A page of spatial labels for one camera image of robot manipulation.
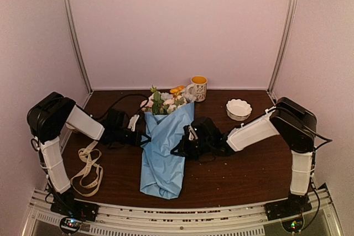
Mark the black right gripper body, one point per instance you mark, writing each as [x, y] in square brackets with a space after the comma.
[197, 148]

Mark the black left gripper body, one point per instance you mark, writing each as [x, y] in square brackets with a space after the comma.
[119, 137]

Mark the blue wrapping paper sheet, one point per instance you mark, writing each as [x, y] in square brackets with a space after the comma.
[162, 173]

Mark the white flower stem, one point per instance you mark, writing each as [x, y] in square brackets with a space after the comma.
[170, 105]

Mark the orange flower stem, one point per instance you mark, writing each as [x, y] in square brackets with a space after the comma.
[177, 90]

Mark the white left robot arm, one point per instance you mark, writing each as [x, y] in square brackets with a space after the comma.
[46, 121]

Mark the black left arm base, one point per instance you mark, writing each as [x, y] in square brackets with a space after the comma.
[67, 205]

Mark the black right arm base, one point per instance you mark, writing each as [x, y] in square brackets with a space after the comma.
[293, 205]

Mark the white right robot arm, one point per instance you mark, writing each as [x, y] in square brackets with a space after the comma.
[295, 124]

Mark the white scalloped bowl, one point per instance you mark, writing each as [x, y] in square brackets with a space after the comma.
[238, 109]

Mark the small patterned cup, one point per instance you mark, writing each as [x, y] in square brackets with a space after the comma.
[71, 128]

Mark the white mug yellow inside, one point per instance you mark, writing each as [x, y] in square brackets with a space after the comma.
[197, 88]

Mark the left circuit board with LEDs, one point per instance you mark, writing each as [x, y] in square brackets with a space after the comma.
[70, 225]

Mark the circuit board with leds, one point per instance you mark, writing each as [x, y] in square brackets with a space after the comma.
[70, 225]
[292, 226]

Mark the right circuit board with LEDs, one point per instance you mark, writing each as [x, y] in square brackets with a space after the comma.
[292, 226]

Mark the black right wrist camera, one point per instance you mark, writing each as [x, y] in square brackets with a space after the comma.
[202, 128]

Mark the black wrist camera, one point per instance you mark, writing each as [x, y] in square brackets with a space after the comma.
[202, 128]
[117, 119]

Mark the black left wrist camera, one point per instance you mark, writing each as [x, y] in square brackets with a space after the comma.
[117, 119]

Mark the aluminium front rail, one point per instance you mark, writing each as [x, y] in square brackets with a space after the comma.
[247, 219]

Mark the left aluminium frame post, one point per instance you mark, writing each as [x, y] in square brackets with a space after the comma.
[76, 46]

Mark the aluminium frame post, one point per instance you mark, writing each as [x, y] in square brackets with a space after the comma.
[76, 46]
[289, 19]

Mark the right aluminium frame post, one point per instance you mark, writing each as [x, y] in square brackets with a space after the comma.
[289, 19]

